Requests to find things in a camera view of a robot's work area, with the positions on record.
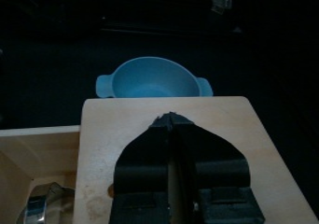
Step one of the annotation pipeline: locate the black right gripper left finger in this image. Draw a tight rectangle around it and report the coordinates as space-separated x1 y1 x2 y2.
108 111 175 224

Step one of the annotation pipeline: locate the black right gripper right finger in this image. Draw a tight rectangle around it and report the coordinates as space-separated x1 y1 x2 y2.
171 111 267 224

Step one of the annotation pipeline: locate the light wooden drawer cabinet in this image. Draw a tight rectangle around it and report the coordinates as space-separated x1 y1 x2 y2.
71 95 319 224

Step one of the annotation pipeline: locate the light wooden open drawer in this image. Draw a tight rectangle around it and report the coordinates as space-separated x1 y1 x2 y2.
0 124 82 224

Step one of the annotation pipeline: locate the grey metal clamp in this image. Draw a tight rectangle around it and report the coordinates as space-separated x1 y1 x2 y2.
210 0 235 16

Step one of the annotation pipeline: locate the blue bowl with handles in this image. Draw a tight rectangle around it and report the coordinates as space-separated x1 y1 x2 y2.
95 56 215 99

